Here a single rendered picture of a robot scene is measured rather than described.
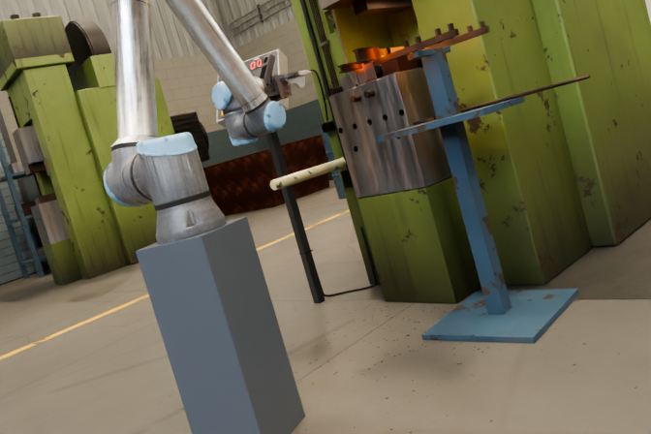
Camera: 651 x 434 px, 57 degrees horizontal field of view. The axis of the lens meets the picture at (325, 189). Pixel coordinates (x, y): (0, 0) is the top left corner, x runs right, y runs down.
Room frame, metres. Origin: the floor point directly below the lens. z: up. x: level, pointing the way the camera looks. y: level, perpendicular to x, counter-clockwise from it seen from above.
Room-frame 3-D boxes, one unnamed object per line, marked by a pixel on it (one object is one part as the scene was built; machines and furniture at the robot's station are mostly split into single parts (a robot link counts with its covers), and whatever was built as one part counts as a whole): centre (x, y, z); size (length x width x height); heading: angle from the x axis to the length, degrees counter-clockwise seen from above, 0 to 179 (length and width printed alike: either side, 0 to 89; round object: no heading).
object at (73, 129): (7.21, 2.27, 1.45); 2.20 x 1.23 x 2.90; 135
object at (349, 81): (2.60, -0.41, 0.96); 0.42 x 0.20 x 0.09; 131
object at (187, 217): (1.60, 0.38, 0.65); 0.19 x 0.19 x 0.10
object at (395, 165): (2.56, -0.45, 0.69); 0.56 x 0.38 x 0.45; 131
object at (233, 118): (2.01, 0.21, 0.86); 0.12 x 0.09 x 0.12; 46
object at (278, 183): (2.66, 0.04, 0.62); 0.44 x 0.05 x 0.05; 131
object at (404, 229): (2.56, -0.45, 0.23); 0.56 x 0.38 x 0.47; 131
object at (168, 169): (1.60, 0.38, 0.79); 0.17 x 0.15 x 0.18; 46
